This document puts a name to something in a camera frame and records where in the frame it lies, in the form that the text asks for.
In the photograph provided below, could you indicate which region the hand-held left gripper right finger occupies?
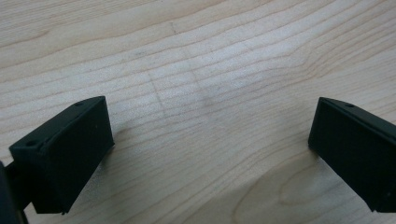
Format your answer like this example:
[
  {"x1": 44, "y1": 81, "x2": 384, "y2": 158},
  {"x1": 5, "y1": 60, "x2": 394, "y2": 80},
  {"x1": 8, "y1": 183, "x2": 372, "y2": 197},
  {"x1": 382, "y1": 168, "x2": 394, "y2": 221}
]
[{"x1": 307, "y1": 96, "x2": 396, "y2": 214}]

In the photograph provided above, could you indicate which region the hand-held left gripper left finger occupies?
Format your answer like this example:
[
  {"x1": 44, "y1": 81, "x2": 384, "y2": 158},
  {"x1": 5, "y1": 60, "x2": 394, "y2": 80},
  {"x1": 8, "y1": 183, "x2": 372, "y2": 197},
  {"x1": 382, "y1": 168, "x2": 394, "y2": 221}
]
[{"x1": 8, "y1": 95, "x2": 116, "y2": 216}]

